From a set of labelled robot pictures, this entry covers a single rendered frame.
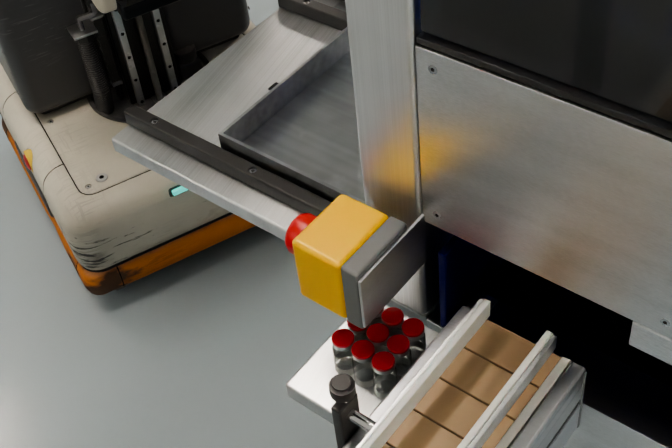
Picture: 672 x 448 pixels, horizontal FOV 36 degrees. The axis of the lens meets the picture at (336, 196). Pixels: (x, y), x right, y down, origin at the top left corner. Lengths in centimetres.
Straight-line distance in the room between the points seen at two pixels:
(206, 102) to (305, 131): 14
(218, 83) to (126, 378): 97
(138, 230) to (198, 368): 30
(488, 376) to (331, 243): 18
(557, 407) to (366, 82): 31
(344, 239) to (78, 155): 138
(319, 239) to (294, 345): 124
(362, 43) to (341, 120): 41
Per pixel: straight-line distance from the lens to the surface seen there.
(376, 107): 83
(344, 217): 87
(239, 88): 127
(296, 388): 95
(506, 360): 90
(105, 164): 215
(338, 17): 133
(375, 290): 86
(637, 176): 72
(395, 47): 78
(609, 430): 95
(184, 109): 126
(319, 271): 86
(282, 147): 117
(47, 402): 214
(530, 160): 76
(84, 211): 207
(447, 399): 88
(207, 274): 225
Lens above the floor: 166
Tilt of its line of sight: 44 degrees down
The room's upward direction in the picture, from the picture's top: 7 degrees counter-clockwise
